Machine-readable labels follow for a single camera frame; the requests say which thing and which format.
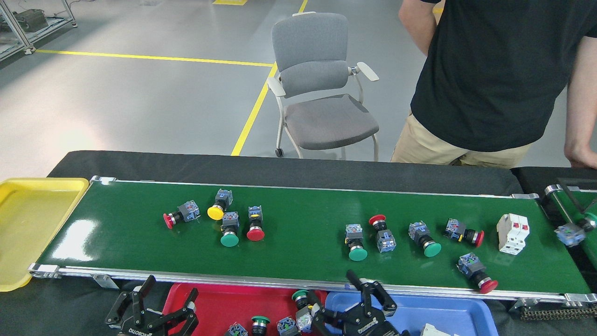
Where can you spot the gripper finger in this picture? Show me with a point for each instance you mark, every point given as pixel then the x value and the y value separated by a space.
pixel 326 319
pixel 133 308
pixel 184 317
pixel 378 301

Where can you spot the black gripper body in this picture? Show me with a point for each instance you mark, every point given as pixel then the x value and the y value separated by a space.
pixel 151 331
pixel 364 327

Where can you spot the green push button switch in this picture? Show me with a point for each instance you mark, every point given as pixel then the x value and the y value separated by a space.
pixel 570 234
pixel 357 254
pixel 432 249
pixel 260 320
pixel 229 240
pixel 301 295

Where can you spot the person's left forearm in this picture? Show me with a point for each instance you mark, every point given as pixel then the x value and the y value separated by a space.
pixel 580 93

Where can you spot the red plastic tray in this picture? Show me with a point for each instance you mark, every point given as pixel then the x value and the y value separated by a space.
pixel 214 308

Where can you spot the blue plastic tray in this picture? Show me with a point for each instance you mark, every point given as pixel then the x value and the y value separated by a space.
pixel 457 317

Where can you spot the long green conveyor belt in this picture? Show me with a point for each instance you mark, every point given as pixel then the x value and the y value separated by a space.
pixel 303 210

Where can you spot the yellow plastic tray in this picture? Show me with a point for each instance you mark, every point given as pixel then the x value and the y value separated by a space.
pixel 32 228

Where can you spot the short green conveyor belt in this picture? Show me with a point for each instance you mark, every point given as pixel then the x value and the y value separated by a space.
pixel 566 207

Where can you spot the person's left hand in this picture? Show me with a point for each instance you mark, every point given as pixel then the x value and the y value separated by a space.
pixel 580 159

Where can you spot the person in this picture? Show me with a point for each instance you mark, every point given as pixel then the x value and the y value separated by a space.
pixel 489 70

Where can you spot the grey office chair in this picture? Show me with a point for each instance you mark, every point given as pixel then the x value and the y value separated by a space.
pixel 312 42

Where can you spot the black equipment case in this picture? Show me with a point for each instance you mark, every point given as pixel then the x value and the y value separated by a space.
pixel 30 20

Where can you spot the black guide frame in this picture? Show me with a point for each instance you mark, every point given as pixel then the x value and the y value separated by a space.
pixel 570 197

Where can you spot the metal rack frame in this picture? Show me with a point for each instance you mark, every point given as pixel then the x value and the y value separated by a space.
pixel 56 23

